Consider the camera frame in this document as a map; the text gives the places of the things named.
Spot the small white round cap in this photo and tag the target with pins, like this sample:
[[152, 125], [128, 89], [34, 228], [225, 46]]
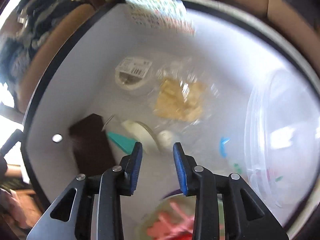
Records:
[[166, 137]]

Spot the clear plastic container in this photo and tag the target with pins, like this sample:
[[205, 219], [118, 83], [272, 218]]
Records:
[[282, 130]]

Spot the clear bowl purple rim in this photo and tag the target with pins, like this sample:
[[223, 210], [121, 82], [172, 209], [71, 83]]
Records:
[[160, 211]]

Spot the brown sofa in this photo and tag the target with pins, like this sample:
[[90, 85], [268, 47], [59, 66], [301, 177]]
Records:
[[280, 5]]

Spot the red rectangular plastic mold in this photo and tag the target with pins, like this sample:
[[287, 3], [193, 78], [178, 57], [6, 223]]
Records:
[[183, 237]]

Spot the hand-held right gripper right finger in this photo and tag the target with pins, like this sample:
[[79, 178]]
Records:
[[179, 167]]

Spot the dark brown box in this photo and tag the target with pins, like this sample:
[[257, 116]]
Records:
[[90, 142]]

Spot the pink flower cookie cutter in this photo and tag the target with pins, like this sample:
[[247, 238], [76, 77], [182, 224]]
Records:
[[181, 217], [156, 230]]

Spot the white lidded jar with teal label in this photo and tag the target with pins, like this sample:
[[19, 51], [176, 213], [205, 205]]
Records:
[[143, 135]]

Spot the blue plastic clip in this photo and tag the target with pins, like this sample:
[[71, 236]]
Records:
[[223, 147]]

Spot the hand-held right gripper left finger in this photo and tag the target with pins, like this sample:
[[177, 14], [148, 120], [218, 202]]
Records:
[[136, 167]]

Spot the teal triangular plastic piece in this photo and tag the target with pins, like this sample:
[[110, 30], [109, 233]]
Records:
[[121, 142]]

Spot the bagged tape roll white label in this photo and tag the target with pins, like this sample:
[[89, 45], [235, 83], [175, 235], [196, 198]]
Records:
[[133, 73]]

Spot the clear bag of gold pieces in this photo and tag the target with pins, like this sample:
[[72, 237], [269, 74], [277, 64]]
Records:
[[180, 100]]

